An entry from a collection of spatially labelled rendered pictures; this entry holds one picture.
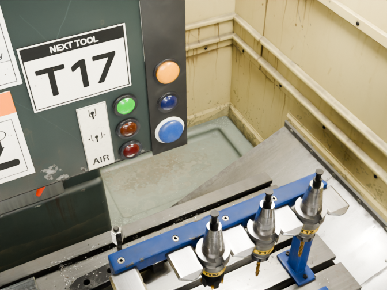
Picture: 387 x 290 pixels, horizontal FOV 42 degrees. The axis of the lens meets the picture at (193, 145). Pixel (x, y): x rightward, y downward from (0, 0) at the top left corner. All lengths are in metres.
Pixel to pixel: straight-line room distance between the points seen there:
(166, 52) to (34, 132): 0.15
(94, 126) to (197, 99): 1.53
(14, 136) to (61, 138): 0.05
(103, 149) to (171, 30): 0.15
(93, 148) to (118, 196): 1.36
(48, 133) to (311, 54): 1.14
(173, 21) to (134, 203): 1.42
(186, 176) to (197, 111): 0.29
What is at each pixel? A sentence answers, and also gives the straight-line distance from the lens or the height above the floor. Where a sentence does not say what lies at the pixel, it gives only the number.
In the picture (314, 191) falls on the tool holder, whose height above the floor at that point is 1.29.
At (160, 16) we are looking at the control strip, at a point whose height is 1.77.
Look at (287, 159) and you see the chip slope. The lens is 1.70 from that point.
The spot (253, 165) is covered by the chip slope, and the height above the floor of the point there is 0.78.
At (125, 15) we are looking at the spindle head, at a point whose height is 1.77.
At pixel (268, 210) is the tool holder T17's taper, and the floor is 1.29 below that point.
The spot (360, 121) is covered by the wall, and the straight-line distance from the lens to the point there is 1.46.
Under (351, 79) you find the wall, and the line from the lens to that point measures 1.44.
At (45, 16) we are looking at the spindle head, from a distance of 0.45.
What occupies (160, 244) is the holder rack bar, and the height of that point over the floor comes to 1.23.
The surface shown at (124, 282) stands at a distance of 0.93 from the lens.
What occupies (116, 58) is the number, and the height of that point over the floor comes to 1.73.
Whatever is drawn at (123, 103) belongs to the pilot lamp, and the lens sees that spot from 0.52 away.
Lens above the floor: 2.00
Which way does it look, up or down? 43 degrees down
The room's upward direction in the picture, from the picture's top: straight up
